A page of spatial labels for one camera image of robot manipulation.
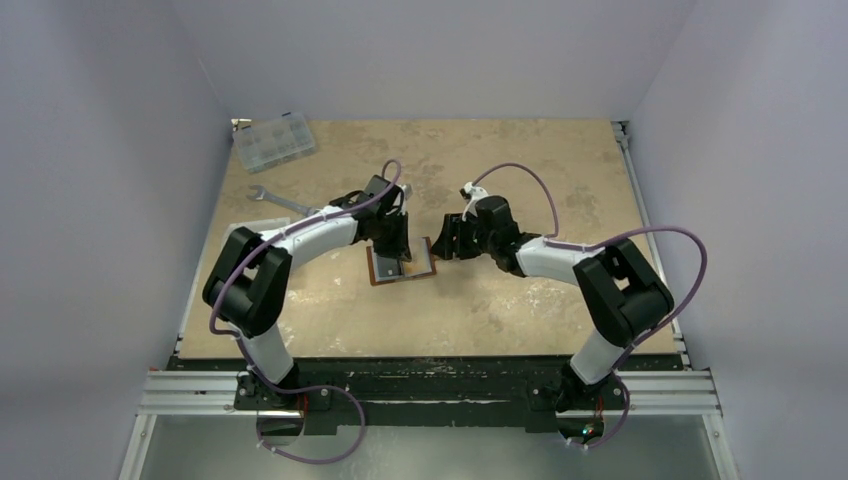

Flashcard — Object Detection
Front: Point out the dark grey credit card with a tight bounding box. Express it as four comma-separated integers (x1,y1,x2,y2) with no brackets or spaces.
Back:
373,255,404,283

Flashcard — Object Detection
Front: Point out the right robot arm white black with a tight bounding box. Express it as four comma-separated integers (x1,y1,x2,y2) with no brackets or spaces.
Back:
431,195,675,412

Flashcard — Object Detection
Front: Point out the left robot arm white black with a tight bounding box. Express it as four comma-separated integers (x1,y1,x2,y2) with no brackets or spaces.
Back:
202,175,411,409

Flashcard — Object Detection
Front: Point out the white plastic card tray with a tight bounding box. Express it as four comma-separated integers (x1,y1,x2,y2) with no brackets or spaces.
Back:
221,217,291,244

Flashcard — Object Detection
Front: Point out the silver open-end wrench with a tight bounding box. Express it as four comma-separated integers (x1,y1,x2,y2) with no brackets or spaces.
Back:
246,184,318,217

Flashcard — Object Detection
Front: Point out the clear plastic organizer box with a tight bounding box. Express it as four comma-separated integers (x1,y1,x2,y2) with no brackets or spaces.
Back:
232,112,316,174

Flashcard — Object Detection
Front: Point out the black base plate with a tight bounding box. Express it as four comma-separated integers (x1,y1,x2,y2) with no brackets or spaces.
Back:
165,355,684,439

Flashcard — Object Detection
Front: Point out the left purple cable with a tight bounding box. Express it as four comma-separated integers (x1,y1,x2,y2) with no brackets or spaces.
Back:
208,158,403,465

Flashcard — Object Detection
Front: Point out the purple cable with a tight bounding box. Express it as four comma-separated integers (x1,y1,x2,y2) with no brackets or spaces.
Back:
466,162,709,452
208,158,403,465

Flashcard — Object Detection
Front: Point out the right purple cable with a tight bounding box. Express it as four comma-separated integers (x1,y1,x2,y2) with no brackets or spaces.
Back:
466,162,709,452

